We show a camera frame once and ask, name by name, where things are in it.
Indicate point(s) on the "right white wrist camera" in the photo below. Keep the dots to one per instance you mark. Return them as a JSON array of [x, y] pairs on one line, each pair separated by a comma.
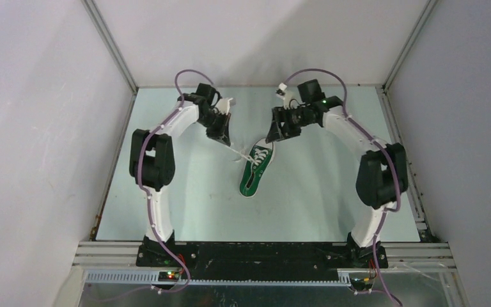
[[285, 95]]

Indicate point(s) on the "right controller board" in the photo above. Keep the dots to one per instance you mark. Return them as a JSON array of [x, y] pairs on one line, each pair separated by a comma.
[[362, 284]]

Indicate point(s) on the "controller board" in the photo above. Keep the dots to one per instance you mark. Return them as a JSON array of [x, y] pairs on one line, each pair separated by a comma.
[[362, 284], [169, 276]]

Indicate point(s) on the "white shoelace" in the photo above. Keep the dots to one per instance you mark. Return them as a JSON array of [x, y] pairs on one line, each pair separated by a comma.
[[247, 154]]

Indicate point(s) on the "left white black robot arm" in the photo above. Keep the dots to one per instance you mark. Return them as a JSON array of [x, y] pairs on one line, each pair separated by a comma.
[[152, 159]]

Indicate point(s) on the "green canvas sneaker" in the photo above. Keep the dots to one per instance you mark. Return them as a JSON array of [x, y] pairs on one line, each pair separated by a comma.
[[251, 177]]

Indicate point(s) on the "left controller board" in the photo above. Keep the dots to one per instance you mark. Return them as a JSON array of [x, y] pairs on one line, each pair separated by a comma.
[[169, 276]]

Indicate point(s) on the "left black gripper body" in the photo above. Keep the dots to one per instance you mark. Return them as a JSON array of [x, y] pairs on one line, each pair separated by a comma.
[[215, 124]]

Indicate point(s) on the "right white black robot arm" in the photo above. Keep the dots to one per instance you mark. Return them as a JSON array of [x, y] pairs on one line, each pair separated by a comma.
[[382, 175]]

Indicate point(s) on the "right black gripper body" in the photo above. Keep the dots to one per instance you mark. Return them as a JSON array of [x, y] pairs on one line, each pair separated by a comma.
[[294, 119]]

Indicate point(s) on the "grey slotted cable duct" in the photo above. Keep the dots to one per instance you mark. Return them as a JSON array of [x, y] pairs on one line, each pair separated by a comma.
[[150, 278]]

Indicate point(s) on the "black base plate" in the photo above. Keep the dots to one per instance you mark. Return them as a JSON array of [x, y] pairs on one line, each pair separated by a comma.
[[260, 261]]

